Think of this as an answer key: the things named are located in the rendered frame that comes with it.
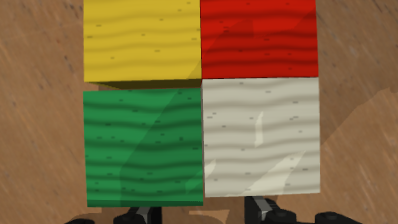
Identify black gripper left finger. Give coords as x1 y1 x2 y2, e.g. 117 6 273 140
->
65 207 162 224

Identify green cube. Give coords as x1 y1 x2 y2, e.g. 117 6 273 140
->
83 88 203 207

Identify beige wood-grain cube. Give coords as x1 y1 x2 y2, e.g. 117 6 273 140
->
201 77 320 197

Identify yellow wooden cube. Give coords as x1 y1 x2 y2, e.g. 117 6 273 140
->
84 0 202 89

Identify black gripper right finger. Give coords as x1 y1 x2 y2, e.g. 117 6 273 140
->
244 196 362 224

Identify red cube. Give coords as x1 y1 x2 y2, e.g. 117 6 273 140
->
200 0 319 86

